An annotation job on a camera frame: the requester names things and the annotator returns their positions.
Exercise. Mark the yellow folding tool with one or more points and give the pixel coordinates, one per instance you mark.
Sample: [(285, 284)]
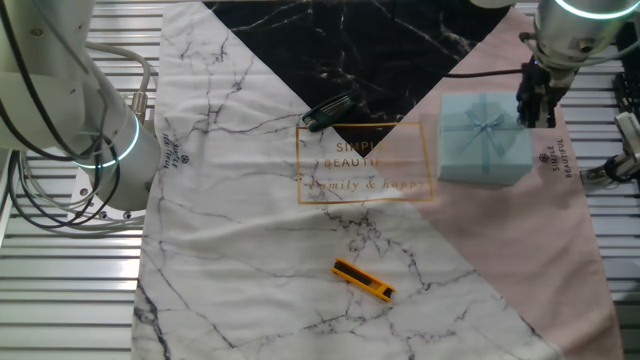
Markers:
[(362, 280)]

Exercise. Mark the marble pink black tablecloth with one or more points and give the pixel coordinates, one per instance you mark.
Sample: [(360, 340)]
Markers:
[(250, 250)]

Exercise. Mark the light blue ribboned casing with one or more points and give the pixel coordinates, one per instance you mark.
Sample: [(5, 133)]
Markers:
[(460, 150)]

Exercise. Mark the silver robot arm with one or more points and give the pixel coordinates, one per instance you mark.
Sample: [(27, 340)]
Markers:
[(50, 75)]

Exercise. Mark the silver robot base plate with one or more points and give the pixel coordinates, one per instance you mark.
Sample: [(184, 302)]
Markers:
[(80, 192)]

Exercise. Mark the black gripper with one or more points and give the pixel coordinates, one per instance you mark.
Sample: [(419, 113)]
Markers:
[(542, 80)]

